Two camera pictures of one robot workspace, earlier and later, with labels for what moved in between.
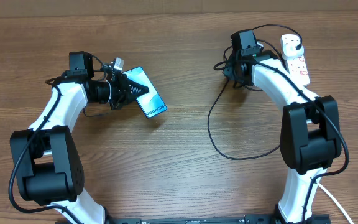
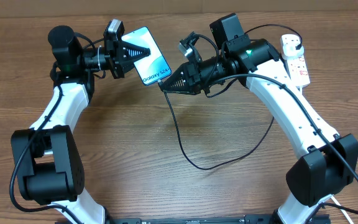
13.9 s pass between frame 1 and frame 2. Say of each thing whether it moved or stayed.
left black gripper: moved
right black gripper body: moved
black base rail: stayed
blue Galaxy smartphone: moved
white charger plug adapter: stayed
